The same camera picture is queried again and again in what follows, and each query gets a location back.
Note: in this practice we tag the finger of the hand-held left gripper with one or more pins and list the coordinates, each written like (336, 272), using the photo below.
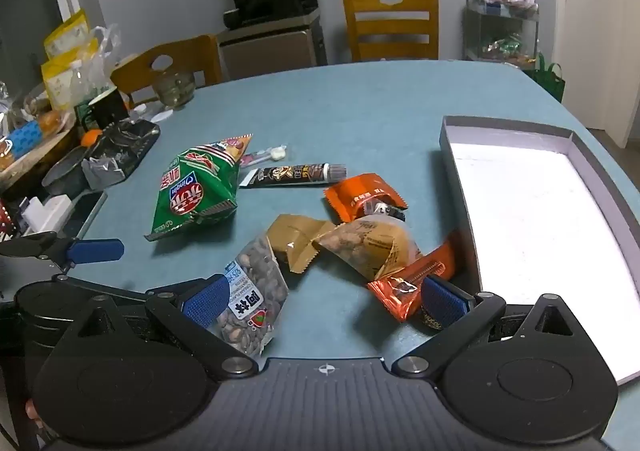
(95, 251)
(125, 290)

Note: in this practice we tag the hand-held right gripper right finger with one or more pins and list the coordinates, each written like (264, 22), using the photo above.
(445, 303)

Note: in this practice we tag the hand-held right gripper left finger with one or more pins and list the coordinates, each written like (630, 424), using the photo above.
(207, 300)

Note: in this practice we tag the orange snack packet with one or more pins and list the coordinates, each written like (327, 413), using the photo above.
(400, 295)
(350, 195)

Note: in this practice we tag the clear seed packet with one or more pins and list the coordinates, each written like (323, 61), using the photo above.
(255, 291)

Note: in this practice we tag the tan nut packet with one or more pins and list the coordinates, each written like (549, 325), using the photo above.
(365, 243)

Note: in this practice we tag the brown foil packet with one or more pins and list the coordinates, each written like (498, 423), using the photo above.
(292, 237)

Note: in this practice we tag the green snack bag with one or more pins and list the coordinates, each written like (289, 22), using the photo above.
(195, 191)

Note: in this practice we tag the grey shallow box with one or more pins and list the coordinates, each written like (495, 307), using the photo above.
(525, 211)

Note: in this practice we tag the dark brown snack tube packet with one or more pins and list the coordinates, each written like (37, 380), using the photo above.
(295, 174)

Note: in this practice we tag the pink candy packet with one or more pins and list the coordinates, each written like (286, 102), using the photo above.
(272, 152)

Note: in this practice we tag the person's left hand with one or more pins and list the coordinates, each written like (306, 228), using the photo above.
(31, 410)

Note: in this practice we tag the white adapter box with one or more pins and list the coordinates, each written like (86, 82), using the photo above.
(47, 213)

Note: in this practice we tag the grey crumpled wrapper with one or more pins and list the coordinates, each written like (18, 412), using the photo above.
(102, 173)

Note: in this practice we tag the dark round tin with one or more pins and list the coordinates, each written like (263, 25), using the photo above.
(62, 173)

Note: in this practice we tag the wooden tray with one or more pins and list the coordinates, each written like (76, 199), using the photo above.
(45, 151)

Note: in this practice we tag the orange fruit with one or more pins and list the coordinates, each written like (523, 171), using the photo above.
(91, 137)

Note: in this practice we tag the black tray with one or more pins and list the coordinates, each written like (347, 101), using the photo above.
(135, 138)

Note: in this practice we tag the blue patterned pack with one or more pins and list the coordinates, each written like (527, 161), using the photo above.
(24, 137)

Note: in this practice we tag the black mug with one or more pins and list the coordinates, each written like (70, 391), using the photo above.
(107, 108)

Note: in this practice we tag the yellow paper bag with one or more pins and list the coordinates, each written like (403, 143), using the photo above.
(65, 33)
(60, 81)

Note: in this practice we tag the glass jar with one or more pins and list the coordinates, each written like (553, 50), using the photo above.
(174, 88)

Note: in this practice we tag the wooden chair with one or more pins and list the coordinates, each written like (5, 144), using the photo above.
(200, 61)
(417, 1)

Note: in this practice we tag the green tote bag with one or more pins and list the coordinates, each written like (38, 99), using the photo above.
(547, 76)

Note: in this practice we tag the black water dispenser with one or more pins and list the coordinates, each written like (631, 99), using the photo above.
(270, 51)

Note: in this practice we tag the green wrapped sweets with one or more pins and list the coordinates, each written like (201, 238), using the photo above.
(502, 45)

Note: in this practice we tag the metal trolley rack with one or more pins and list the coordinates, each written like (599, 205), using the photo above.
(472, 31)

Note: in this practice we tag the white door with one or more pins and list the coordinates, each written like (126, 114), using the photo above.
(600, 31)

